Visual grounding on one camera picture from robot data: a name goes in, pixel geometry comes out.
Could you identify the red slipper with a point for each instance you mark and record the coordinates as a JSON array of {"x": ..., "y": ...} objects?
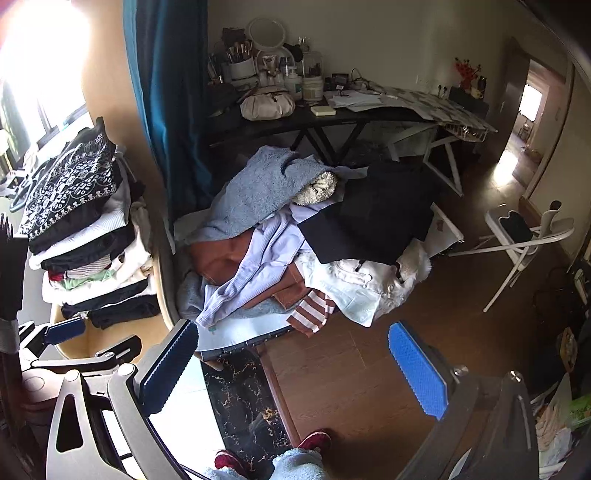
[
  {"x": 231, "y": 461},
  {"x": 315, "y": 441}
]

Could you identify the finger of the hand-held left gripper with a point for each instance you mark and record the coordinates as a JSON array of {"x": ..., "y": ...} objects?
[
  {"x": 67, "y": 330},
  {"x": 117, "y": 350}
]

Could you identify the red artificial flowers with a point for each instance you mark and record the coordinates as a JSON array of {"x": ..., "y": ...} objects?
[{"x": 467, "y": 71}]

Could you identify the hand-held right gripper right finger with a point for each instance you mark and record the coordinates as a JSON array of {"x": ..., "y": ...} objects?
[{"x": 415, "y": 369}]

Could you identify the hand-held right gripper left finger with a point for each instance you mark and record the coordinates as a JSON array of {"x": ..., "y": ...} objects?
[{"x": 168, "y": 364}]

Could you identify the geometric patterned ironing board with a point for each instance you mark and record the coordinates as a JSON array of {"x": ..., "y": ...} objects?
[{"x": 434, "y": 108}]

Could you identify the black desk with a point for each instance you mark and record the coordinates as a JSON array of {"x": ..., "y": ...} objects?
[{"x": 286, "y": 124}]

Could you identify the loose white papers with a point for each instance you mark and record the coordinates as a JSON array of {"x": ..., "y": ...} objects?
[{"x": 355, "y": 99}]

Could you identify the window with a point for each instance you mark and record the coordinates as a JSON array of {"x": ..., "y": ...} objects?
[{"x": 27, "y": 115}]

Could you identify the black fleece garment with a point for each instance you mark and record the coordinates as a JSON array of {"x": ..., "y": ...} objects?
[{"x": 374, "y": 212}]

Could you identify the round wooden stool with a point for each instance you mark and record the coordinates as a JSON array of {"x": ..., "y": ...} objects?
[{"x": 76, "y": 349}]

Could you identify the white pouch bag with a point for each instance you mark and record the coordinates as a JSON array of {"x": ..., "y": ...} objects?
[{"x": 268, "y": 107}]

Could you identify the white plastic bag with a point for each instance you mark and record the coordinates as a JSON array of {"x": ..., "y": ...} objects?
[{"x": 554, "y": 424}]

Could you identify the white makeup brush holder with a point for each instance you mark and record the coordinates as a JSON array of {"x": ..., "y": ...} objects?
[{"x": 240, "y": 69}]

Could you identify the blue curtain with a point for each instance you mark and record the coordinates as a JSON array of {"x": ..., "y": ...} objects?
[{"x": 171, "y": 92}]

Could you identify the black side cabinet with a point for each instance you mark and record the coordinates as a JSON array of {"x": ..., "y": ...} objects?
[{"x": 466, "y": 104}]

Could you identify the pile of unfolded clothes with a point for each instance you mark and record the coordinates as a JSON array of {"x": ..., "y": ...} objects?
[{"x": 258, "y": 258}]

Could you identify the yellow sticky note pad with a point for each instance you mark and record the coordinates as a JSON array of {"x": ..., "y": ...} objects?
[{"x": 323, "y": 110}]

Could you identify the brown wooden door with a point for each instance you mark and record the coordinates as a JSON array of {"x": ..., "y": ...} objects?
[{"x": 512, "y": 92}]

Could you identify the round white mirror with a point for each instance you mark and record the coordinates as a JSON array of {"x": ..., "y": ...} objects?
[{"x": 267, "y": 32}]

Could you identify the white jar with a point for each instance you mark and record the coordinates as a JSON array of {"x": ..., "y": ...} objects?
[{"x": 313, "y": 90}]

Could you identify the clear dome container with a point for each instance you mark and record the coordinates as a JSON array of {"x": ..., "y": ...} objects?
[{"x": 272, "y": 69}]

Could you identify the white folding chair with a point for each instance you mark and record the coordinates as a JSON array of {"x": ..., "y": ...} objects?
[{"x": 512, "y": 221}]

